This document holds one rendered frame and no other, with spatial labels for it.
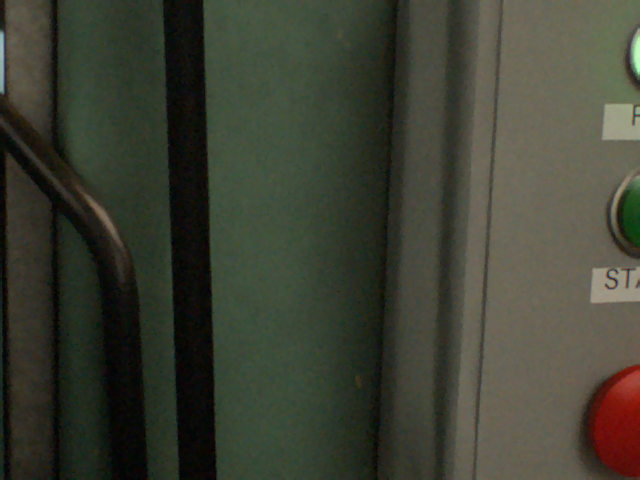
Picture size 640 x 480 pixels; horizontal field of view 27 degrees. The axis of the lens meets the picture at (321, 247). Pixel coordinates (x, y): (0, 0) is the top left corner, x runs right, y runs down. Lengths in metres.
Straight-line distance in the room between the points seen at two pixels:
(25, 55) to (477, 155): 0.14
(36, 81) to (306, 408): 0.12
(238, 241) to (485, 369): 0.08
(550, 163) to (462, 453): 0.08
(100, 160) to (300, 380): 0.09
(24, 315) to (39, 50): 0.08
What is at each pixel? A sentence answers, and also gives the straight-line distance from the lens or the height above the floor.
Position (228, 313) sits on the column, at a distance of 0.38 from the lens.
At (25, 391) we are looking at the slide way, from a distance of 0.42.
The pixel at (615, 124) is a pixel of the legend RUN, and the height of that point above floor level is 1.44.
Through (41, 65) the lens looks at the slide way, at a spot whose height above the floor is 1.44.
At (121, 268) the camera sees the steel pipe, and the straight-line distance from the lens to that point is 0.35.
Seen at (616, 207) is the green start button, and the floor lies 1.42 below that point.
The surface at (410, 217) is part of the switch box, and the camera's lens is 0.37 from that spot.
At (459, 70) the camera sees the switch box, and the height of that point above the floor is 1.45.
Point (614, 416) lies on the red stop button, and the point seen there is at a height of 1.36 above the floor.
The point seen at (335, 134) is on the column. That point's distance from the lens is 0.38.
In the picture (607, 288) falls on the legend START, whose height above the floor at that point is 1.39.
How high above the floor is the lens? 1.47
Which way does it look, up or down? 11 degrees down
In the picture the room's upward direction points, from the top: 2 degrees clockwise
